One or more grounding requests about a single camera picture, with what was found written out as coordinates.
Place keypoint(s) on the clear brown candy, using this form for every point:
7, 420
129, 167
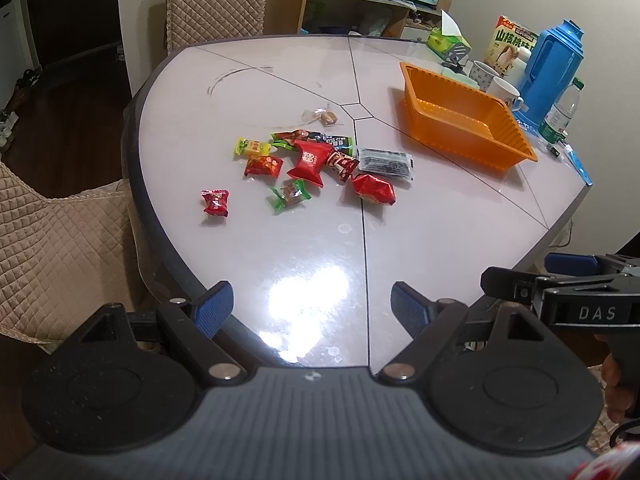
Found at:
322, 114

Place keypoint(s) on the grey phone stand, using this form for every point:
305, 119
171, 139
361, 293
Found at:
456, 57

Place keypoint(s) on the small red candy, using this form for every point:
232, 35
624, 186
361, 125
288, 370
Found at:
216, 202

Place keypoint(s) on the red orange candy packet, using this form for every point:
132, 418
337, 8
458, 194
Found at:
263, 165

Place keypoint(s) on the green cloth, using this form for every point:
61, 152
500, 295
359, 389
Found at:
460, 78

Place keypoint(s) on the white thermos flask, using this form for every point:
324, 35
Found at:
519, 64

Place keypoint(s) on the red white candy packet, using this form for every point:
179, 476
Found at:
342, 164

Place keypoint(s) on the clear black-print snack packet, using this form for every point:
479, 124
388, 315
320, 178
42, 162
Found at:
397, 165

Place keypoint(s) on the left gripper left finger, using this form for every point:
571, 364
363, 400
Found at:
212, 310

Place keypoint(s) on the blue thermos jug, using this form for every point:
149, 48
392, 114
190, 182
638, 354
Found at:
550, 69

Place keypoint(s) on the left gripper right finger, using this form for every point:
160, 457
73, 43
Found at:
413, 311

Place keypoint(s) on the patterned grey cup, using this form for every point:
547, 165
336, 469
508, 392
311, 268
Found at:
482, 74

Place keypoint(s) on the white mug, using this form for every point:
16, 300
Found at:
500, 89

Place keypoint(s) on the yellow green candy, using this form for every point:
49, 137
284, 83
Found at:
246, 148

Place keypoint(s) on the long green dark snack bag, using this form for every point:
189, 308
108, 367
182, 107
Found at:
286, 140

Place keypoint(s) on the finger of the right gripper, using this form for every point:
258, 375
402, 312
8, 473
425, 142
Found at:
509, 285
573, 265

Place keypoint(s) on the large red snack pouch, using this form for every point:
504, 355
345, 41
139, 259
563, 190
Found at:
312, 157

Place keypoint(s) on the blue tissue packet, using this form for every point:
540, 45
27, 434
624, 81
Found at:
529, 128

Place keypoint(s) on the orange plastic tray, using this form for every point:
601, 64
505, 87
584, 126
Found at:
451, 117

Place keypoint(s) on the clear water bottle green cap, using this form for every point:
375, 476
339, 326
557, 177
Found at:
553, 127

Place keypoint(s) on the yellow green snack box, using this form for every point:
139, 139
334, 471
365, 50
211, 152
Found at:
507, 38

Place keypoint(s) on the green tissue pack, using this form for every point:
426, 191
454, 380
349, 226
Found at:
445, 35

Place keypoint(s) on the wooden shelf unit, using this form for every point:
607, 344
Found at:
386, 18

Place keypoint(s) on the person's right hand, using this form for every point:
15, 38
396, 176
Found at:
618, 400

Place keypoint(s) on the red crinkled snack packet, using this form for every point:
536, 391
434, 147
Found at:
374, 189

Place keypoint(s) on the beige quilted near chair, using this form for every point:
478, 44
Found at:
62, 258

